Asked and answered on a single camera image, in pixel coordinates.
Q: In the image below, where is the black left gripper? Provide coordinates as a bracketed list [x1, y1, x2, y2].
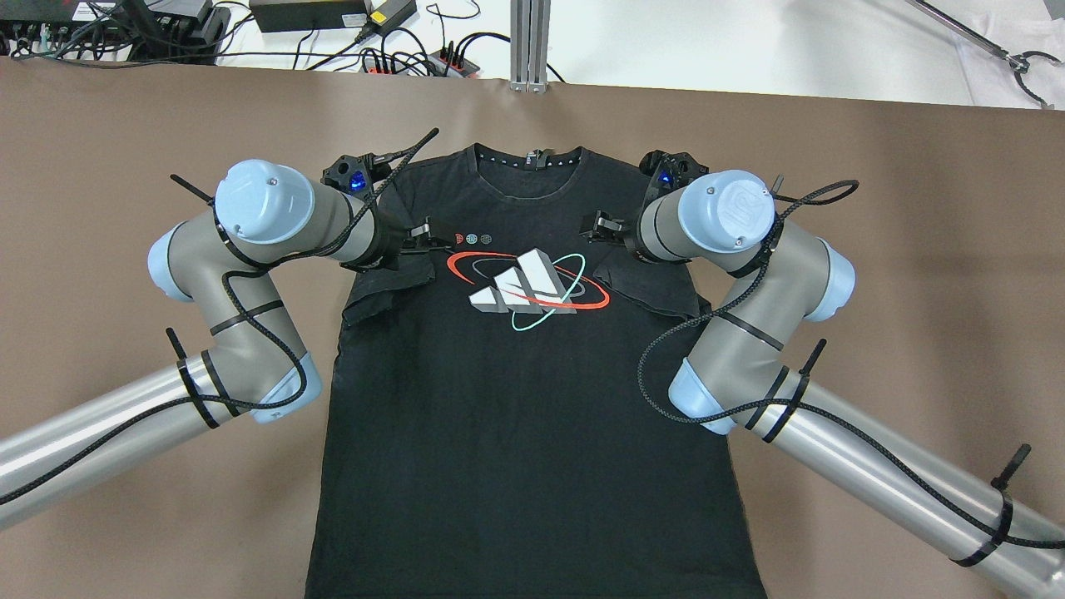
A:
[368, 218, 455, 270]

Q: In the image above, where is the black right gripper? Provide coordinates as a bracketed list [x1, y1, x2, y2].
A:
[581, 213, 649, 263]

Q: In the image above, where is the black printed t-shirt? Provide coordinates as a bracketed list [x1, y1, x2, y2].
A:
[305, 145, 765, 598]

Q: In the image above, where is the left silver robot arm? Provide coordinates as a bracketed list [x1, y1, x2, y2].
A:
[2, 151, 430, 528]

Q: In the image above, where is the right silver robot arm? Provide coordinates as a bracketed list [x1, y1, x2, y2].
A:
[581, 169, 1064, 598]

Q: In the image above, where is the black power adapter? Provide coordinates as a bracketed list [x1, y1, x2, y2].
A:
[248, 1, 370, 33]

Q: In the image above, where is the black electronics box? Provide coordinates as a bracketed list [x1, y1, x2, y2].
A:
[116, 1, 232, 65]

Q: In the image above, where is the metal grabber tool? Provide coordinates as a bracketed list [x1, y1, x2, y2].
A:
[906, 1, 1063, 110]

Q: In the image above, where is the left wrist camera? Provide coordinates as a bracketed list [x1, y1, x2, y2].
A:
[320, 153, 393, 200]

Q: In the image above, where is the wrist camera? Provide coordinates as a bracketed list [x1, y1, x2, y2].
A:
[320, 153, 393, 200]
[638, 149, 709, 203]

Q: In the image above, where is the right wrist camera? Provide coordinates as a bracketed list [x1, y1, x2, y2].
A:
[638, 149, 709, 203]

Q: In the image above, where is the aluminium post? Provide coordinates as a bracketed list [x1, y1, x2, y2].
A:
[509, 0, 552, 94]

